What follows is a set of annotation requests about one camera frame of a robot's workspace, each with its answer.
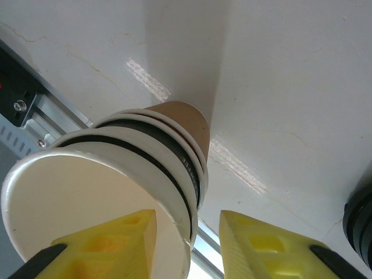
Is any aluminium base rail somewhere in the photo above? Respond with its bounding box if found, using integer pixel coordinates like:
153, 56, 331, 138
17, 84, 226, 277

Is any brown paper coffee cup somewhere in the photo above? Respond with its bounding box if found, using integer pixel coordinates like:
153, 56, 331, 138
144, 101, 210, 163

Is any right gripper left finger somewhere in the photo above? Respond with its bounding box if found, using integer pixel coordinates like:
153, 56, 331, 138
17, 208, 158, 279

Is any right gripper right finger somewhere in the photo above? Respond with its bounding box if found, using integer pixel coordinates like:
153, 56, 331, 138
218, 209, 370, 279

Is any grey slotted cable tray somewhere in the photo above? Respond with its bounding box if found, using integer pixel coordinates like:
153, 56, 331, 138
0, 115, 33, 163

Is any black plastic cup lid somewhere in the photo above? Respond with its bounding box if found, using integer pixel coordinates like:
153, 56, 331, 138
342, 191, 372, 233
345, 226, 372, 262

